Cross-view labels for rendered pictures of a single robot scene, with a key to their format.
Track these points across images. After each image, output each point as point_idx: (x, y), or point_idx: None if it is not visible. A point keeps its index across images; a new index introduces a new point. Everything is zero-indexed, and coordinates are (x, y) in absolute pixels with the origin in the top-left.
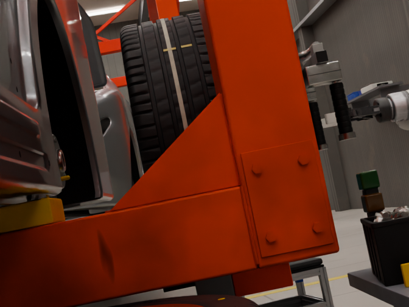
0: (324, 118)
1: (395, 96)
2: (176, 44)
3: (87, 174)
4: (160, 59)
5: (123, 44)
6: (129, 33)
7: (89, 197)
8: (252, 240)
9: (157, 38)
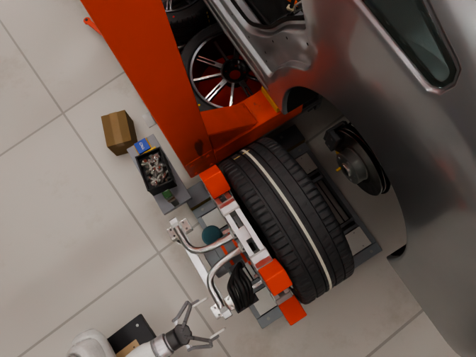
0: (218, 331)
1: (159, 338)
2: (244, 157)
3: (400, 253)
4: (251, 149)
5: (276, 142)
6: (277, 149)
7: (394, 252)
8: None
9: (257, 155)
